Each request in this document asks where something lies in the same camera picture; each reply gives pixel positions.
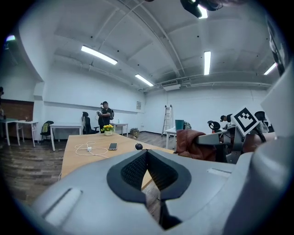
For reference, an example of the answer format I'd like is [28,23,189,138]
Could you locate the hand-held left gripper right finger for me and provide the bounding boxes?
[147,149,241,235]

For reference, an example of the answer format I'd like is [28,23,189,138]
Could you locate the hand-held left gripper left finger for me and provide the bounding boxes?
[32,149,166,235]

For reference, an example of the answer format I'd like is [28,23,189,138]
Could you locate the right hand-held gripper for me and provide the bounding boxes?
[196,106,260,164]

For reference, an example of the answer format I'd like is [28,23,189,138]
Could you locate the reddish brown cloth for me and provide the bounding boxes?
[174,129,218,162]

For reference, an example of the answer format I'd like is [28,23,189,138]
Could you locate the person's right forearm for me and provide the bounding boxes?
[242,132,277,154]

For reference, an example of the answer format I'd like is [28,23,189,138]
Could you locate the black office chair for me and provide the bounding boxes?
[82,111,100,135]
[207,120,223,134]
[254,111,273,133]

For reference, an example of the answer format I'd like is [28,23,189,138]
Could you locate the white desk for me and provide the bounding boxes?
[0,118,19,146]
[113,123,129,138]
[49,123,83,151]
[164,127,178,150]
[15,120,39,147]

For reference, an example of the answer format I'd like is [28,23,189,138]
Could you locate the silver stepladder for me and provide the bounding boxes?
[161,104,173,136]

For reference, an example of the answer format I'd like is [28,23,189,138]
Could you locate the yellow flowers in white pot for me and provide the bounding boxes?
[101,124,115,136]

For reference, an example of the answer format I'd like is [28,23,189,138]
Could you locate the white air conditioner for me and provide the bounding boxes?
[162,84,182,92]

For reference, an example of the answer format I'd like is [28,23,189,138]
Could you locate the chair with green backpack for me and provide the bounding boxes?
[40,120,55,144]

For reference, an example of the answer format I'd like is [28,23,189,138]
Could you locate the long ceiling light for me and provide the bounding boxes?
[263,62,277,76]
[80,45,118,66]
[204,50,212,76]
[198,5,209,19]
[134,73,154,87]

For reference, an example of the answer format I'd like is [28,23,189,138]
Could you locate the white charger with cable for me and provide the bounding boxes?
[74,140,109,159]

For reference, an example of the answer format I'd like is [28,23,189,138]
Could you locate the brown wooden wall panel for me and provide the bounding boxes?
[0,98,34,139]

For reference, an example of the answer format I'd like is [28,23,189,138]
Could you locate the black head-mounted camera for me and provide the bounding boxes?
[180,0,224,19]

